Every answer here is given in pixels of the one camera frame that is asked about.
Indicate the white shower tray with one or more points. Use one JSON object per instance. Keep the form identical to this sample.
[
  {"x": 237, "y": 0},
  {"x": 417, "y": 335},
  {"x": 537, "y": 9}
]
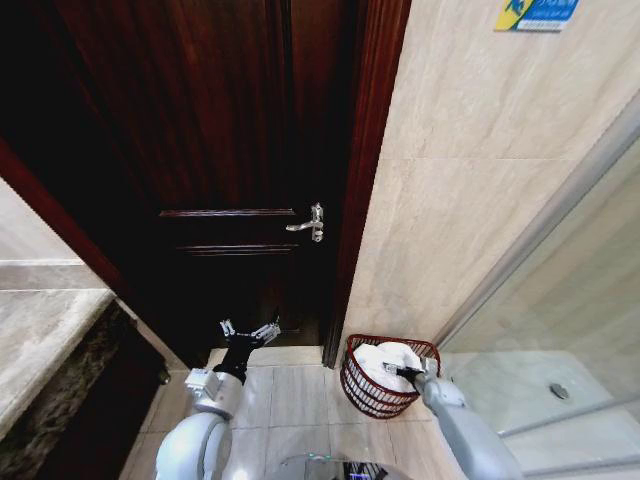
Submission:
[{"x": 550, "y": 410}]

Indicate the dark red door frame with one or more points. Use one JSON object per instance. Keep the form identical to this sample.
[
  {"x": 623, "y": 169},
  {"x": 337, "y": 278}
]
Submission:
[{"x": 362, "y": 175}]

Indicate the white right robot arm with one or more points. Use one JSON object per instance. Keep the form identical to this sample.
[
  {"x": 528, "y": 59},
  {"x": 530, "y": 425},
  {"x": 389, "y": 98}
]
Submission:
[{"x": 465, "y": 430}]

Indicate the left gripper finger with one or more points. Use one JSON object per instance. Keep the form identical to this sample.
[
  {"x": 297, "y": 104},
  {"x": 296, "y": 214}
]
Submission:
[
  {"x": 265, "y": 331},
  {"x": 227, "y": 328}
]

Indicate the round metal shower drain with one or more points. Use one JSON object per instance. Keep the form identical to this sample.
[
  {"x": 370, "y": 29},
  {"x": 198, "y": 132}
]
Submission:
[{"x": 559, "y": 389}]

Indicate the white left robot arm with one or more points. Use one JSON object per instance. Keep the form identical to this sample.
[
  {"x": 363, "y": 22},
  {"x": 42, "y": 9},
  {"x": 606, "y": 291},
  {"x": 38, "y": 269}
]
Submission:
[{"x": 200, "y": 435}]

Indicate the white towel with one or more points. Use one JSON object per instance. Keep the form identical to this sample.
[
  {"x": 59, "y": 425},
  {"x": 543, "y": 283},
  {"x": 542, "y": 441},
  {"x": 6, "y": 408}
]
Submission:
[{"x": 370, "y": 365}]

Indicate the dark wooden door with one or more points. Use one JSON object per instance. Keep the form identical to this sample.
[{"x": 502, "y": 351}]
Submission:
[{"x": 200, "y": 150}]

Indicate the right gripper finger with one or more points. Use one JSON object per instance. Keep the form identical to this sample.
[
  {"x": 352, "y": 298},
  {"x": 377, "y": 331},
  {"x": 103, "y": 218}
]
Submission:
[{"x": 390, "y": 368}]

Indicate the marble vanity counter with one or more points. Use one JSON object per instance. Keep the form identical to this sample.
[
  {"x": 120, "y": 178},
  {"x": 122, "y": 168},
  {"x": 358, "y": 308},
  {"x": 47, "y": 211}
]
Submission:
[{"x": 45, "y": 330}]

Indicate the blue and yellow wall sign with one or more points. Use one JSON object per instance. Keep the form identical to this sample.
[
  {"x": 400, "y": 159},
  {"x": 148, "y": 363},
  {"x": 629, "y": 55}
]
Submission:
[{"x": 537, "y": 15}]

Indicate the glass shower door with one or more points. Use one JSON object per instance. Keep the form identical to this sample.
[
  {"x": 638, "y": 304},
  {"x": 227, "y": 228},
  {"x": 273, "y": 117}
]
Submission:
[{"x": 565, "y": 250}]

